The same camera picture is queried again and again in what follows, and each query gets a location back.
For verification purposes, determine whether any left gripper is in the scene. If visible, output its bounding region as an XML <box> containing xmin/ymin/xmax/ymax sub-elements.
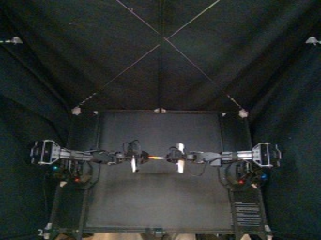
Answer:
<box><xmin>121</xmin><ymin>140</ymin><xmax>151</xmax><ymax>173</ymax></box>

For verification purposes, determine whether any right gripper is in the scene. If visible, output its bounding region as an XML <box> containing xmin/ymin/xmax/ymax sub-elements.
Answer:
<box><xmin>165</xmin><ymin>142</ymin><xmax>188</xmax><ymax>174</ymax></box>

